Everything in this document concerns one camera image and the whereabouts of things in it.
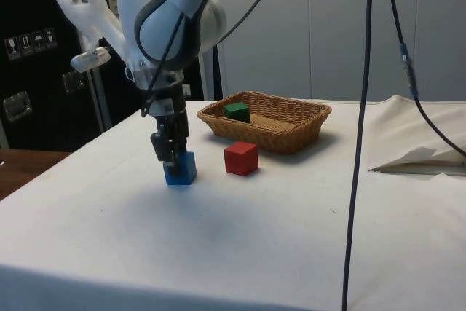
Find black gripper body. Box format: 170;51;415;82
144;82;188;119

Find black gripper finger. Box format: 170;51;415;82
150;115;182;178
172;110;191;156

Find blue cube block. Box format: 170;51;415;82
162;151;198;186

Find wicker basket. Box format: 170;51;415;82
196;90;333;156

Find green cube block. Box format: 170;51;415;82
223;101;251;124

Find red cube block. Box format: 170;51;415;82
223;140;260;178

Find pale locker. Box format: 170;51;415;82
307;0;466;103
214;0;310;101

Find black cabinet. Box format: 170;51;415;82
0;0;224;152

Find black cable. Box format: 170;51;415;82
340;0;376;311
140;0;209;118
216;0;287;43
382;0;466;156

